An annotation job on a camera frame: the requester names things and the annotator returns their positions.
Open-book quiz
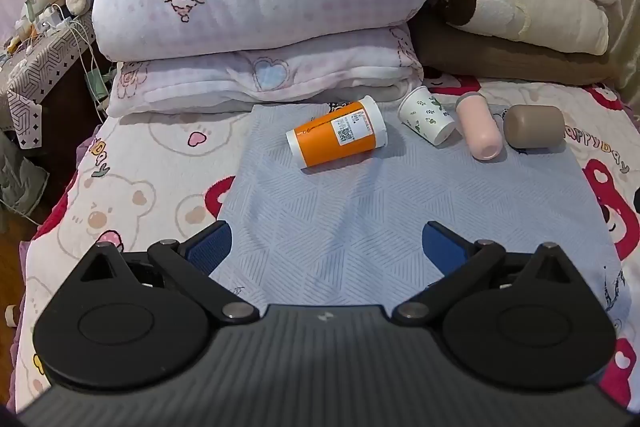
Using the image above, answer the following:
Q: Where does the bedside table with patterned cloth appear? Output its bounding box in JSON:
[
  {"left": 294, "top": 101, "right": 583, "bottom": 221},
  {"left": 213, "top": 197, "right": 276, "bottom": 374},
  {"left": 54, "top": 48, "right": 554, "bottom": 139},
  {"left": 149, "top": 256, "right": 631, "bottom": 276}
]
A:
[{"left": 1, "top": 13, "right": 94, "bottom": 150}]

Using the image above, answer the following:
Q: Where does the white green-print paper cup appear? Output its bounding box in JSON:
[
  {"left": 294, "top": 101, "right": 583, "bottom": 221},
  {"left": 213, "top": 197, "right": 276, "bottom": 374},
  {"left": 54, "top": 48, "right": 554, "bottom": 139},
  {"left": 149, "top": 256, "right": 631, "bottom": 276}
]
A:
[{"left": 397, "top": 86, "right": 456, "bottom": 146}]

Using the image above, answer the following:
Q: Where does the white charging cable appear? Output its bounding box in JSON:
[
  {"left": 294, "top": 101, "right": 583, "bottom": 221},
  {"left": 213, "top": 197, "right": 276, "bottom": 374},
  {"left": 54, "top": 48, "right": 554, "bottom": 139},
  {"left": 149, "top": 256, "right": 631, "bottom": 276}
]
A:
[{"left": 64, "top": 13, "right": 109, "bottom": 122}]

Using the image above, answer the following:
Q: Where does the cream folded blanket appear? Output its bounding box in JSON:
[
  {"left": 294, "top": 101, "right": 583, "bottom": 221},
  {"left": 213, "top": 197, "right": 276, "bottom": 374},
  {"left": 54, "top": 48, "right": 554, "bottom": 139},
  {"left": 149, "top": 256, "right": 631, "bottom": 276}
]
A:
[{"left": 440, "top": 0, "right": 608, "bottom": 56}]

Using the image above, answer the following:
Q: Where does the pink tumbler cup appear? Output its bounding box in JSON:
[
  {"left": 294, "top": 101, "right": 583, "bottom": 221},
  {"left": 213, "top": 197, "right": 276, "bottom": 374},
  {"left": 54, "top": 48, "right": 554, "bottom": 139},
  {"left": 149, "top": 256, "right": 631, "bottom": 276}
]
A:
[{"left": 456, "top": 92, "right": 503, "bottom": 161}]

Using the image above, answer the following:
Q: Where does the bear print bed sheet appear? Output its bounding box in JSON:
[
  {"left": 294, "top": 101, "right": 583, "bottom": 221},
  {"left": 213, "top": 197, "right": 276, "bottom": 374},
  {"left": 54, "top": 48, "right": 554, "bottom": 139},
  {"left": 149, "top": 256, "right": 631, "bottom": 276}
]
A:
[{"left": 10, "top": 75, "right": 639, "bottom": 411}]

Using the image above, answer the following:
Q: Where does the taupe grey metal cup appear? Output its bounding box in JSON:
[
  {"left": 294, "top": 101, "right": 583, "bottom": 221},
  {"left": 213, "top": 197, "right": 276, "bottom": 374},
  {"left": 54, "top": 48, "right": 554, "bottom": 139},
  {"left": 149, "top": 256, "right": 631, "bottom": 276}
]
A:
[{"left": 503, "top": 104, "right": 565, "bottom": 150}]

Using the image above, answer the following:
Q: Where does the light blue patterned cloth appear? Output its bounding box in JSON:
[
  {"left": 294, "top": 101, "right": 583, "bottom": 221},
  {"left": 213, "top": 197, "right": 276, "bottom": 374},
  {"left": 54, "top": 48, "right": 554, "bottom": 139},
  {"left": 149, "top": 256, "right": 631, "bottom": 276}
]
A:
[{"left": 212, "top": 104, "right": 631, "bottom": 324}]

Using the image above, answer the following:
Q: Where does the pink heart lower pillow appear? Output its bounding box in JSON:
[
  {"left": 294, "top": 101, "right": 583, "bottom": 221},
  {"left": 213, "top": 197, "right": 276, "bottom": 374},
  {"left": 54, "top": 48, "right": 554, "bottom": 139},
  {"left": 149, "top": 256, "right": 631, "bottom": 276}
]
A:
[{"left": 107, "top": 25, "right": 423, "bottom": 118}]

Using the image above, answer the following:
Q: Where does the orange white paper cup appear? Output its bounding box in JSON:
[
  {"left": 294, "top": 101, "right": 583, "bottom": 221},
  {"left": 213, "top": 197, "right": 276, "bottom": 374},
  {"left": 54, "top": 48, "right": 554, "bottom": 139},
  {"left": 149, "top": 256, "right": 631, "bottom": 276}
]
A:
[{"left": 285, "top": 95, "right": 387, "bottom": 169}]

